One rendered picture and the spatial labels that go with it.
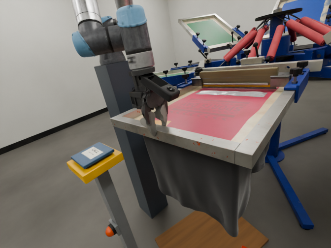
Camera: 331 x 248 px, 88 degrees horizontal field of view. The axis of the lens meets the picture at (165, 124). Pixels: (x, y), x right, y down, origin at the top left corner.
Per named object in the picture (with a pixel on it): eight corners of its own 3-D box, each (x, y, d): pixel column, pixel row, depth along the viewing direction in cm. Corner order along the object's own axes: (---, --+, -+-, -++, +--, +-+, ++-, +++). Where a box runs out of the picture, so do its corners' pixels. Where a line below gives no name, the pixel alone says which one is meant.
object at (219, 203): (237, 241, 64) (236, 144, 47) (155, 191, 94) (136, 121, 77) (240, 235, 66) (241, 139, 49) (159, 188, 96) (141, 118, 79)
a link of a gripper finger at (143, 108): (153, 121, 56) (151, 95, 53) (157, 122, 54) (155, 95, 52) (142, 125, 52) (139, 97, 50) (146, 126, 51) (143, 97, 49)
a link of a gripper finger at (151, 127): (146, 133, 60) (143, 107, 57) (157, 137, 56) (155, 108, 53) (138, 136, 57) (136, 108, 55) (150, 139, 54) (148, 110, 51)
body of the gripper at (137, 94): (149, 102, 61) (141, 67, 56) (167, 104, 55) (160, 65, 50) (132, 109, 56) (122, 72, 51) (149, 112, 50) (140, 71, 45)
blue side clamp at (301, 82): (297, 103, 67) (299, 85, 65) (281, 102, 71) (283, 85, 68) (307, 83, 86) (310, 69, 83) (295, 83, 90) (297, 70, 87)
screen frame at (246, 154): (251, 170, 37) (252, 155, 36) (112, 126, 76) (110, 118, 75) (305, 80, 87) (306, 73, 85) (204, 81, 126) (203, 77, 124)
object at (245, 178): (240, 235, 65) (240, 140, 49) (230, 230, 68) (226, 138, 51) (272, 168, 94) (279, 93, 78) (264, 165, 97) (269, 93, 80)
